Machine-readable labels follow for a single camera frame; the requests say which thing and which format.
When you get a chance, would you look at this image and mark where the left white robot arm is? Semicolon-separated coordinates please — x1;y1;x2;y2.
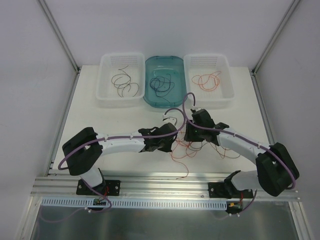
58;122;178;195

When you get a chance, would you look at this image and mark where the aluminium frame post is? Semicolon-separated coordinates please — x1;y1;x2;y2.
37;0;81;73
252;0;302;76

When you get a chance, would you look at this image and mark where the left white perforated basket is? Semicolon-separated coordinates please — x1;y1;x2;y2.
95;52;146;108

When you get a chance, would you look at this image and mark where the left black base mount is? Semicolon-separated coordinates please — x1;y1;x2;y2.
75;179;121;196

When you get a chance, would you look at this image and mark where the brown thin wire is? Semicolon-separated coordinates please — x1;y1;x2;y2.
111;64;133;88
116;82;141;98

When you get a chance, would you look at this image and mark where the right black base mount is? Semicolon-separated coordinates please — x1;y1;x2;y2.
207;182;254;199

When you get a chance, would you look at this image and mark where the left aluminium frame post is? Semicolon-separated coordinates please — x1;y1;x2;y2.
37;0;81;73

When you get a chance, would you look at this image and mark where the white perforated basket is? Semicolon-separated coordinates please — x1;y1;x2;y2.
183;53;235;109
95;52;146;108

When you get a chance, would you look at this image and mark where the right white perforated basket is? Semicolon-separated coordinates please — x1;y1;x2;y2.
183;53;235;109

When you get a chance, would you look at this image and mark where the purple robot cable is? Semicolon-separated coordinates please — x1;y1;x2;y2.
57;107;186;213
182;92;298;191

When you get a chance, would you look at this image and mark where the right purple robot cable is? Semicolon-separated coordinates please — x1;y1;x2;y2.
182;92;298;191

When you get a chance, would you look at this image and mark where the white slotted cable duct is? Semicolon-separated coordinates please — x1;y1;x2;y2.
41;197;227;211

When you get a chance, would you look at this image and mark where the orange wire bundle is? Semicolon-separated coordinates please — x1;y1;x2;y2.
171;138;242;180

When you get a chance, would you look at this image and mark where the teal transparent plastic bin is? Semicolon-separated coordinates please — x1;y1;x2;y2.
143;56;187;109

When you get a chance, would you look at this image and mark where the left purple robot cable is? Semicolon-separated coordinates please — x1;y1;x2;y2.
57;107;186;213

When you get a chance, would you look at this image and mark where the aluminium mounting rail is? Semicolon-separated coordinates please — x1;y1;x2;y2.
32;170;298;201

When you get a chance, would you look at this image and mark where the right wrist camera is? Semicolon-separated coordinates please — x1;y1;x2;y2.
190;106;202;113

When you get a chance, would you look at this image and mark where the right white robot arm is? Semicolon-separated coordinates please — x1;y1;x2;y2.
184;108;300;199

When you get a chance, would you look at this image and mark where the right aluminium frame post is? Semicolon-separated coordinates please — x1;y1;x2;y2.
252;0;302;76

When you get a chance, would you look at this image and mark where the dark purple thin wire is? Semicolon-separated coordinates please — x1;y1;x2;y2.
149;73;178;103

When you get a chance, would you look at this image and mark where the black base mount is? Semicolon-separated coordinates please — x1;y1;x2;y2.
75;179;121;196
207;182;254;199

